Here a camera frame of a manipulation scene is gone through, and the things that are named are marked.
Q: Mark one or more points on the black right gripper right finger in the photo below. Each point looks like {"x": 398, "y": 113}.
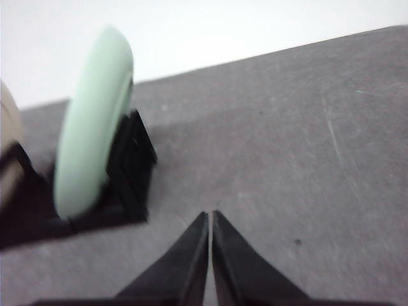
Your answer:
{"x": 242, "y": 277}

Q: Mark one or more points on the black plate rack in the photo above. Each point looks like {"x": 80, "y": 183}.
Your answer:
{"x": 28, "y": 211}

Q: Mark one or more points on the mint green plate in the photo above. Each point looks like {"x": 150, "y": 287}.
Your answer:
{"x": 91, "y": 120}

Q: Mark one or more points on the white plate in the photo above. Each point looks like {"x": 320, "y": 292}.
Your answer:
{"x": 13, "y": 181}

